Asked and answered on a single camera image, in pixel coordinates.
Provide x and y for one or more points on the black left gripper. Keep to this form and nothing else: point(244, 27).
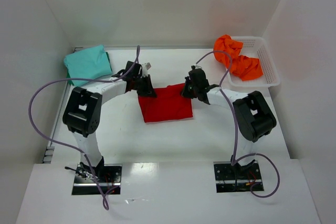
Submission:
point(144, 85)

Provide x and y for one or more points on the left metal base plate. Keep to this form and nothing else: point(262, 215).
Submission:
point(110, 181)

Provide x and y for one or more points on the white perforated plastic basket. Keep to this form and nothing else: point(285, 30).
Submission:
point(256, 47)

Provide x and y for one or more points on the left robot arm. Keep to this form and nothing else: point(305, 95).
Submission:
point(83, 110)

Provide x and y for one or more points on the orange t shirt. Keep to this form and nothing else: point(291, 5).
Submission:
point(244, 67)

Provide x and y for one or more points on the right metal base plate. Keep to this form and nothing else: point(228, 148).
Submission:
point(237, 178)

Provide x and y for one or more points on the folded green t shirt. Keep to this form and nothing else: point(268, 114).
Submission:
point(108, 61)

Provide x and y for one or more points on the metal base plate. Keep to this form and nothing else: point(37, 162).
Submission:
point(237, 178)
point(110, 181)

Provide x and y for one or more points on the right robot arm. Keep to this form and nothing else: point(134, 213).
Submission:
point(252, 115)

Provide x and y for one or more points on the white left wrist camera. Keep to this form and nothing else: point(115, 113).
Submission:
point(144, 69)

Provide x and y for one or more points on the folded turquoise t shirt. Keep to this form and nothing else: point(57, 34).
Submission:
point(88, 64)

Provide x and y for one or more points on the red t shirt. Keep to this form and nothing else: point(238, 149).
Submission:
point(168, 105)

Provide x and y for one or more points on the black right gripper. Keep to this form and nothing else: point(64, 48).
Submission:
point(191, 90)

